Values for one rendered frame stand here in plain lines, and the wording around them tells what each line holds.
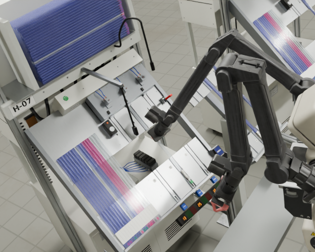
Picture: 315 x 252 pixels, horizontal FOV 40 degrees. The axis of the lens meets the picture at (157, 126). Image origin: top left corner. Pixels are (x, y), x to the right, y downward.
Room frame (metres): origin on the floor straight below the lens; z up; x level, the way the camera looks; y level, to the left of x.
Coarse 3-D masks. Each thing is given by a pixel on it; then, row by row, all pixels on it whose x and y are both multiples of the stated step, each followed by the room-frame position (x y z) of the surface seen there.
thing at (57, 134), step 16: (144, 96) 1.91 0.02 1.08; (160, 96) 1.92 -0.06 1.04; (80, 112) 1.80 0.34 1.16; (128, 112) 1.82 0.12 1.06; (144, 112) 1.83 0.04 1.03; (32, 128) 1.70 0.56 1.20; (48, 128) 1.71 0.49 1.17; (64, 128) 1.72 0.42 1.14; (80, 128) 1.73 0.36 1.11; (96, 128) 1.74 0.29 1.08; (128, 128) 1.75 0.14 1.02; (144, 128) 1.76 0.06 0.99; (48, 144) 1.65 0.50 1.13; (64, 144) 1.66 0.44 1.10; (112, 144) 1.68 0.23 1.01
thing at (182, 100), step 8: (216, 48) 1.51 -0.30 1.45; (208, 56) 1.51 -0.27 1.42; (216, 56) 1.50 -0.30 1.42; (200, 64) 1.55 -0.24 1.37; (208, 64) 1.53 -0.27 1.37; (200, 72) 1.55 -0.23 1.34; (208, 72) 1.54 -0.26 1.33; (192, 80) 1.56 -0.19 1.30; (200, 80) 1.55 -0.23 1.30; (184, 88) 1.58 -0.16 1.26; (192, 88) 1.56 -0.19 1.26; (184, 96) 1.57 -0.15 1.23; (192, 96) 1.57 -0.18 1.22; (176, 104) 1.58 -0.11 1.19; (184, 104) 1.57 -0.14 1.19; (168, 112) 1.59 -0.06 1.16; (176, 112) 1.58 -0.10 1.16
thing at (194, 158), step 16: (192, 144) 1.72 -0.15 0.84; (176, 160) 1.64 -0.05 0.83; (192, 160) 1.65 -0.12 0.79; (208, 160) 1.66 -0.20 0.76; (160, 176) 1.57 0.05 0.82; (176, 176) 1.58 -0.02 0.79; (192, 176) 1.58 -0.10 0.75; (144, 192) 1.50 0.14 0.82; (160, 192) 1.51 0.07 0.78; (176, 192) 1.51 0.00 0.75; (160, 208) 1.45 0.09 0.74
